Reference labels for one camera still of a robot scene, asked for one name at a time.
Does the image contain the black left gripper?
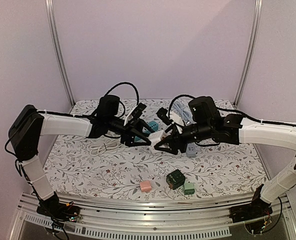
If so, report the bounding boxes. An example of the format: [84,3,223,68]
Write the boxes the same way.
[106,116,157,147]

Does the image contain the white cube socket adapter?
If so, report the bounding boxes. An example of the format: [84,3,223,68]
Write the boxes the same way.
[148,130,168,145]

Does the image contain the teal power strip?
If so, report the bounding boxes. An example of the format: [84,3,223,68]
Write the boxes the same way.
[134,120,159,142]

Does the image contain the pink plug adapter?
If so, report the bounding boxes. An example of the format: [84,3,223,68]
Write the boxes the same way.
[139,180,152,193]

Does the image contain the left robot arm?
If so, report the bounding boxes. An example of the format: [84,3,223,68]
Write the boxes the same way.
[5,94,151,217]

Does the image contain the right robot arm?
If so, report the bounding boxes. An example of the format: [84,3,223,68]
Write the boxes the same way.
[154,96,296,218]

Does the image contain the light green plug adapter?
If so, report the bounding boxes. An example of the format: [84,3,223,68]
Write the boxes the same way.
[183,182,195,197]

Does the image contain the light blue power strip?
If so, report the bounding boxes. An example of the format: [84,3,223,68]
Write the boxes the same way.
[185,143,197,158]

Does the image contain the dark green cube adapter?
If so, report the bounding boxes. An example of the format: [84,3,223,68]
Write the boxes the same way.
[166,169,186,190]

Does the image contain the floral patterned table mat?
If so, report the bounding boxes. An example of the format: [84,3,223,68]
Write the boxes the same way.
[44,135,268,201]

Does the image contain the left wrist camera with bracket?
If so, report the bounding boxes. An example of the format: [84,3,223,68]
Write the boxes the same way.
[123,102,147,126]

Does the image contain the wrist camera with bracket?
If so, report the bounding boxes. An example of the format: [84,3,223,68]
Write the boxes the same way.
[156,107,185,133]
[123,102,147,126]

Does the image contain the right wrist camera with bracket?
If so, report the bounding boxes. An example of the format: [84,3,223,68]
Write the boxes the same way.
[156,107,185,133]

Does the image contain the white coiled power cable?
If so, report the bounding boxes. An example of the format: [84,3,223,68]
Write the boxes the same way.
[87,138,129,155]

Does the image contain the light blue coiled cable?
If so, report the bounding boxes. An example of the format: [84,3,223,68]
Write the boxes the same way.
[172,101,193,126]

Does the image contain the aluminium front rail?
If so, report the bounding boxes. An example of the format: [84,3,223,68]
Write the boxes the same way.
[9,192,296,240]

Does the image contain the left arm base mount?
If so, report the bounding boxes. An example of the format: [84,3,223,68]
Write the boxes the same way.
[36,201,81,222]

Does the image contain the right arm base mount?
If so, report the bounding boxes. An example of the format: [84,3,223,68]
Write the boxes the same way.
[229,203,273,235]

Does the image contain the left aluminium frame post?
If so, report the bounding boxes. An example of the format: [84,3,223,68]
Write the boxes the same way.
[45,0,76,107]

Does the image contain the aluminium frame post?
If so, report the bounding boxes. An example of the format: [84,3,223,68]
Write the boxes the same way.
[45,0,76,107]
[233,0,263,108]

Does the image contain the right aluminium frame post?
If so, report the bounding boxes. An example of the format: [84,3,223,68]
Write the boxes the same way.
[233,0,263,108]

